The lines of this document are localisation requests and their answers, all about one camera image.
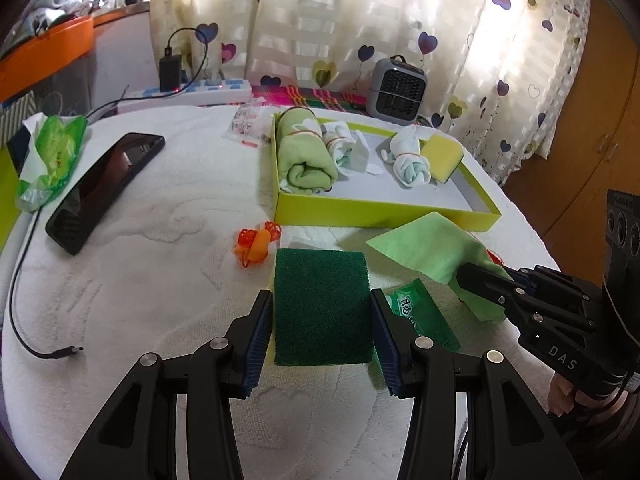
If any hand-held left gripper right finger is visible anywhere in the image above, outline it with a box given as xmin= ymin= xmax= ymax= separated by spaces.
xmin=370 ymin=289 xmax=571 ymax=480

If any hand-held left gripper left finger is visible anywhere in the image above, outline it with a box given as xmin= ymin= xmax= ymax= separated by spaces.
xmin=59 ymin=290 xmax=275 ymax=480

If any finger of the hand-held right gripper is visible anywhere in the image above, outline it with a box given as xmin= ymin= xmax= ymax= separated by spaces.
xmin=517 ymin=265 xmax=601 ymax=331
xmin=456 ymin=263 xmax=538 ymax=333

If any green foil packet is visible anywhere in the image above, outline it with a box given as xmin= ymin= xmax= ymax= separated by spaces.
xmin=385 ymin=278 xmax=462 ymax=353

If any light green cloth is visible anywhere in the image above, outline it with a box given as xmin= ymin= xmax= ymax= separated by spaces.
xmin=365 ymin=211 xmax=513 ymax=323

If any large green yellow sponge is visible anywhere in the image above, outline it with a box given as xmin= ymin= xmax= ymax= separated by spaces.
xmin=272 ymin=248 xmax=376 ymax=367

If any orange plastic toy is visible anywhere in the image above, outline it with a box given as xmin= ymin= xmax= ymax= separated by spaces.
xmin=234 ymin=220 xmax=282 ymax=267

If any small yellow green sponge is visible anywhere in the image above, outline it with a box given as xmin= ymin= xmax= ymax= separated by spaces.
xmin=419 ymin=134 xmax=465 ymax=183

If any white mint sock bundle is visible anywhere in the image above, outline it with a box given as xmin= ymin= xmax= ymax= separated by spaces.
xmin=320 ymin=121 xmax=383 ymax=178
xmin=379 ymin=125 xmax=432 ymax=187

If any yellow-green shallow box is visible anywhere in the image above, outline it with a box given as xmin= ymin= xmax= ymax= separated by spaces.
xmin=270 ymin=112 xmax=502 ymax=232

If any green towel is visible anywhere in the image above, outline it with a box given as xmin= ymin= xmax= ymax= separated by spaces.
xmin=276 ymin=108 xmax=340 ymax=196

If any person's right hand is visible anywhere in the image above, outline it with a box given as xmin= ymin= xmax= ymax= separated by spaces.
xmin=547 ymin=375 xmax=640 ymax=421

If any wooden cabinet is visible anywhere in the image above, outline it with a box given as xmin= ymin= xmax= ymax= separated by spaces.
xmin=505 ymin=0 xmax=640 ymax=281

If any grey mini heater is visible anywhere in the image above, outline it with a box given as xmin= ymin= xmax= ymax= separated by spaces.
xmin=367 ymin=55 xmax=430 ymax=123

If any clear red print packet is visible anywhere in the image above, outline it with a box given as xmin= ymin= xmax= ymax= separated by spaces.
xmin=222 ymin=102 xmax=276 ymax=148

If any black smartphone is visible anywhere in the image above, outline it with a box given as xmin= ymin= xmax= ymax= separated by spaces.
xmin=45 ymin=132 xmax=167 ymax=256

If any pink plaid mat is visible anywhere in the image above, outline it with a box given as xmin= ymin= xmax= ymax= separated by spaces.
xmin=250 ymin=85 xmax=373 ymax=116

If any white power strip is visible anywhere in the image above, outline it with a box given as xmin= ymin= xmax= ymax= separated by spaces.
xmin=115 ymin=77 xmax=253 ymax=113

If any green tissue pack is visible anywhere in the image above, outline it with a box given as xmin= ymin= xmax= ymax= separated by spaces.
xmin=15 ymin=114 xmax=92 ymax=212

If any black charger adapter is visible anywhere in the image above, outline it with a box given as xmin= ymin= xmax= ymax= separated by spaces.
xmin=159 ymin=47 xmax=183 ymax=93

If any yellow-green carton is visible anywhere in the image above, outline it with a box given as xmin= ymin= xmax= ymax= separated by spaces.
xmin=0 ymin=157 xmax=31 ymax=256

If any heart print curtain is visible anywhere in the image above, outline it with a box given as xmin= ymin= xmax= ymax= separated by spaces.
xmin=150 ymin=0 xmax=591 ymax=191

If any grey chevron box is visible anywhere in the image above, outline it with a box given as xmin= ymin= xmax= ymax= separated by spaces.
xmin=0 ymin=95 xmax=38 ymax=133

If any orange shelf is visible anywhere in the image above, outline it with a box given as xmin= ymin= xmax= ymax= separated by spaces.
xmin=0 ymin=7 xmax=151 ymax=103

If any white plastic bag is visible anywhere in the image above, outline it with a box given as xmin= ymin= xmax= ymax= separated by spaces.
xmin=10 ymin=0 xmax=116 ymax=36

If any black charging cable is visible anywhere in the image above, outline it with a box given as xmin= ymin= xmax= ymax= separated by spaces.
xmin=9 ymin=27 xmax=208 ymax=361

